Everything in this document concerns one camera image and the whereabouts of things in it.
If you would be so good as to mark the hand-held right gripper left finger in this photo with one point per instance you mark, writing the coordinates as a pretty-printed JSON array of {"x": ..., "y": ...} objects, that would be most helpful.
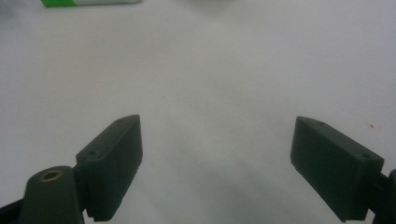
[{"x": 109, "y": 168}]

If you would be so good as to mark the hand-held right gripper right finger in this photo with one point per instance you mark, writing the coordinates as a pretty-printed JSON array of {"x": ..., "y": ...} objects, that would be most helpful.
[{"x": 333, "y": 168}]

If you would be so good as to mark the green and white box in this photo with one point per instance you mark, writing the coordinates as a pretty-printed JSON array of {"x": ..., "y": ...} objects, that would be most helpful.
[{"x": 81, "y": 2}]

